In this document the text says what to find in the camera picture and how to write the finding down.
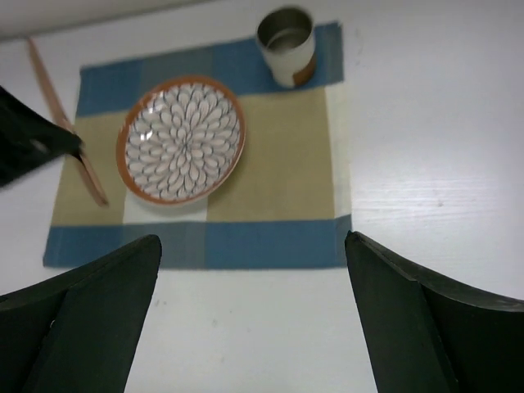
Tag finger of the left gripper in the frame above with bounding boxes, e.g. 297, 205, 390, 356
1, 88, 82, 187

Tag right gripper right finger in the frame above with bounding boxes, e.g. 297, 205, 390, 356
345, 232, 523, 392

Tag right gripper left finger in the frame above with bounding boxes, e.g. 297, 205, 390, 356
1, 235, 162, 392

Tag floral plate with orange rim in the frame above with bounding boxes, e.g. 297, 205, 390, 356
115, 75, 246, 206

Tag blue beige checked placemat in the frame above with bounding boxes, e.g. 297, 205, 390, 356
43, 22, 351, 270

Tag steel cup with brown base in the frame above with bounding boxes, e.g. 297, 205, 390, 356
255, 5, 317, 88

